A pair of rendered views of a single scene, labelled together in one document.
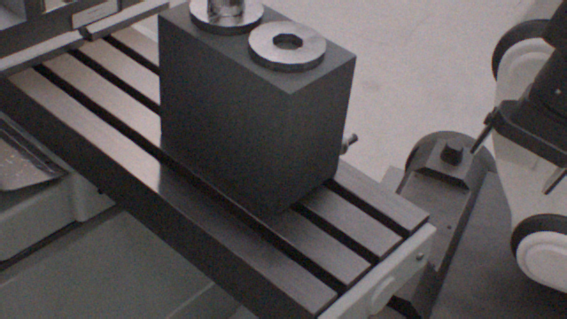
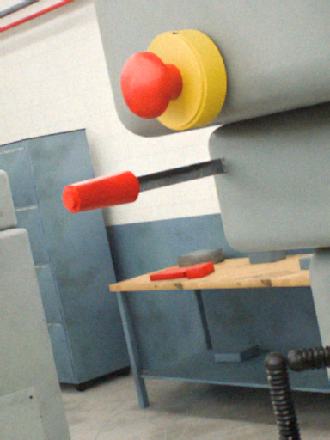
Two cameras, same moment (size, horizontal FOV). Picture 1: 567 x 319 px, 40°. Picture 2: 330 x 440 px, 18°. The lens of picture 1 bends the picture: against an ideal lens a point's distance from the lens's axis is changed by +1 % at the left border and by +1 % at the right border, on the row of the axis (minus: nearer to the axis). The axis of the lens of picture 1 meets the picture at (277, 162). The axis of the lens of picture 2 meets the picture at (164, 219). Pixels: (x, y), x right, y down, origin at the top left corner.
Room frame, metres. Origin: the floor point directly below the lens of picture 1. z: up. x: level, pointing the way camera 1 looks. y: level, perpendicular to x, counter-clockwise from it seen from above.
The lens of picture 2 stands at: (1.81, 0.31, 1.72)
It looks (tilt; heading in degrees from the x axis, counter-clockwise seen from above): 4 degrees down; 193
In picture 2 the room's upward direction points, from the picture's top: 11 degrees counter-clockwise
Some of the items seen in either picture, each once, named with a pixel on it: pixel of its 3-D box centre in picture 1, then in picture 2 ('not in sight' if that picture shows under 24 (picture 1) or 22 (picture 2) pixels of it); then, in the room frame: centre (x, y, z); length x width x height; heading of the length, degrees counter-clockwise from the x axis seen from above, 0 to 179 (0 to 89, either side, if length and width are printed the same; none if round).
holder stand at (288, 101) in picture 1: (252, 92); not in sight; (0.80, 0.04, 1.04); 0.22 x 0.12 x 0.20; 51
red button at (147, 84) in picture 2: not in sight; (153, 84); (1.20, 0.18, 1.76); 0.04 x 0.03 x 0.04; 51
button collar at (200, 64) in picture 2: not in sight; (183, 79); (1.18, 0.19, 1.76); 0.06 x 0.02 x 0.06; 51
